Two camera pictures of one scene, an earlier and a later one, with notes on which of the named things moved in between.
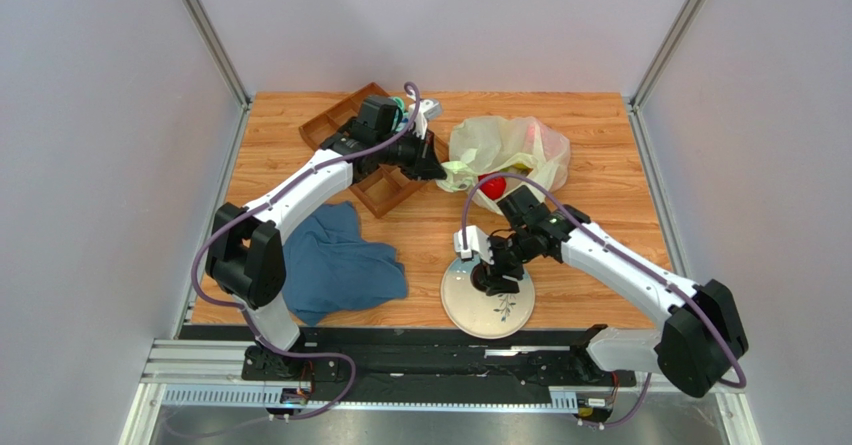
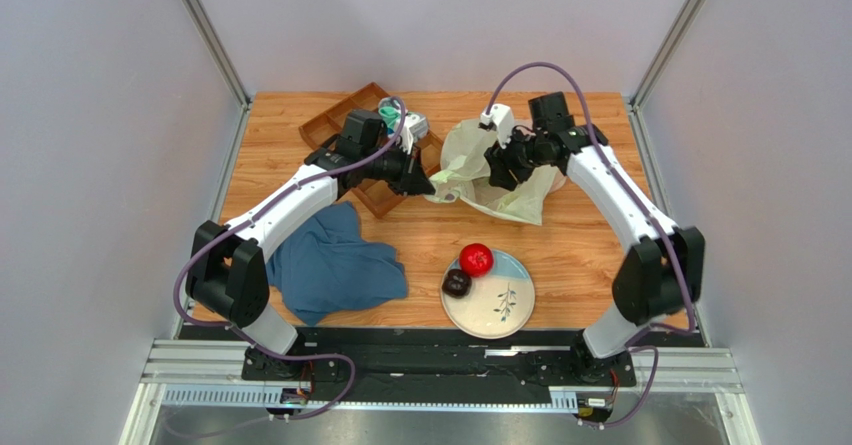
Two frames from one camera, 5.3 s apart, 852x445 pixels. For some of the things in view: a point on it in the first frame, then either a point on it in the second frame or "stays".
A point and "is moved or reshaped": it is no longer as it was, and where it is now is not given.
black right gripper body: x=500 y=263 -> x=506 y=162
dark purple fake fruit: x=478 y=277 -> x=457 y=284
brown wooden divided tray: x=383 y=188 stays
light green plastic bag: x=481 y=147 is moved or reshaped
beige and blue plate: x=474 y=312 stays
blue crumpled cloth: x=328 y=266 stays
